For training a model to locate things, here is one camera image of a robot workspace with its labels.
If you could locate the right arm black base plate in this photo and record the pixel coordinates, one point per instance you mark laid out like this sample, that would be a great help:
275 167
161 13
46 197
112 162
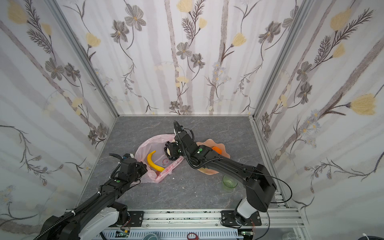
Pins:
231 219

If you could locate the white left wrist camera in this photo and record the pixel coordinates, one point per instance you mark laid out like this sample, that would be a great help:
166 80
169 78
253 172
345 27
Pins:
127 156

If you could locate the dark fake grape bunch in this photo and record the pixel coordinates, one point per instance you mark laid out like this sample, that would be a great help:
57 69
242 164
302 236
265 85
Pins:
171 150

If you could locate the pink plastic bag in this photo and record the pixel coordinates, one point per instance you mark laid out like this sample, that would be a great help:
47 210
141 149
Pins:
156 143

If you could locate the orange fake orange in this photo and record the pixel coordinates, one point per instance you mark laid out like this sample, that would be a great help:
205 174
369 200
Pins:
217 150

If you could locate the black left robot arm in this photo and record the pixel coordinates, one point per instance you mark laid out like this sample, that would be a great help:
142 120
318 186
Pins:
101 210

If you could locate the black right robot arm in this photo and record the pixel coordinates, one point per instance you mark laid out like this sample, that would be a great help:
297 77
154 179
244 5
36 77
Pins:
259 184

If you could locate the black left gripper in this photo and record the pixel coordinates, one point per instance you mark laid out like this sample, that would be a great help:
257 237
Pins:
141 168

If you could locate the yellow fake banana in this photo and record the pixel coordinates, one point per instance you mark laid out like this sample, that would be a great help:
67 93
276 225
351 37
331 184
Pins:
152 164

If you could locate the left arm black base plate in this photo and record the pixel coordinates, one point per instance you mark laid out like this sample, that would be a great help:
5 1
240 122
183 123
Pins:
133 219

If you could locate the peach scalloped plate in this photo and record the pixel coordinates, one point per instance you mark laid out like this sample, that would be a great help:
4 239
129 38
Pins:
210 143

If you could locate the green translucent plastic cup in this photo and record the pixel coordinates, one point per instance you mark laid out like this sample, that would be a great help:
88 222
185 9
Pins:
229 182

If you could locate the aluminium frame rail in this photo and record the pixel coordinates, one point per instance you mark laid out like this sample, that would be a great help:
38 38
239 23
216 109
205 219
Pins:
277 224

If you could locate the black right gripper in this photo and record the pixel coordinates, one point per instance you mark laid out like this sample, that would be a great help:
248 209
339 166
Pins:
173 148

